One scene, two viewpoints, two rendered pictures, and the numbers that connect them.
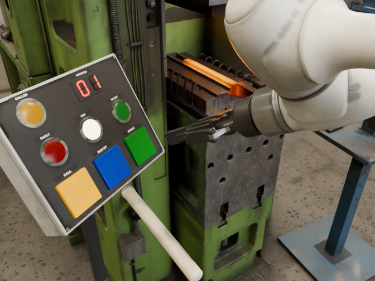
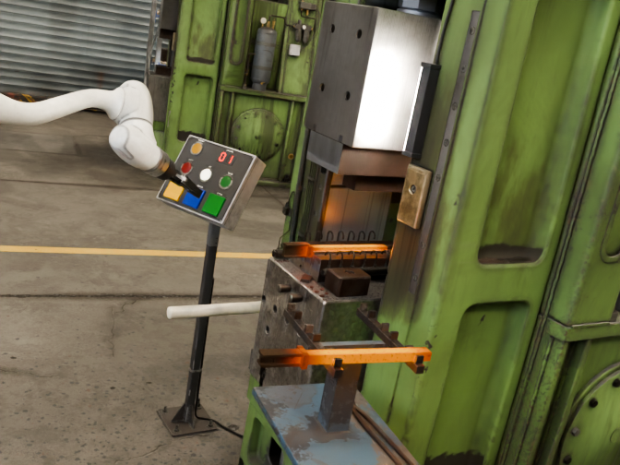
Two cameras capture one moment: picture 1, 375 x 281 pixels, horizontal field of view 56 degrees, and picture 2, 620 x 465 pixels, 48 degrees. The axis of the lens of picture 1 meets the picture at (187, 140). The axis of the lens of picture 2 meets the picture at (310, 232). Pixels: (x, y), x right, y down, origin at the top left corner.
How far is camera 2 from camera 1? 2.59 m
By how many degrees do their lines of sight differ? 82
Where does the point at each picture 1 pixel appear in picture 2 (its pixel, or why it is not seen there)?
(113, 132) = (211, 185)
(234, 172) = (275, 333)
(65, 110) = (207, 158)
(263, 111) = not seen: hidden behind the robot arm
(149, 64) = (315, 202)
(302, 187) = not seen: outside the picture
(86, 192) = (174, 192)
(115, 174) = (189, 199)
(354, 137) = (313, 400)
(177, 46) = not seen: hidden behind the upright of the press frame
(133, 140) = (212, 197)
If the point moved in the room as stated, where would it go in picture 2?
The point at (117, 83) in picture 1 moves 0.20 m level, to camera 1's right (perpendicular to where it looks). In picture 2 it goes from (239, 169) to (230, 180)
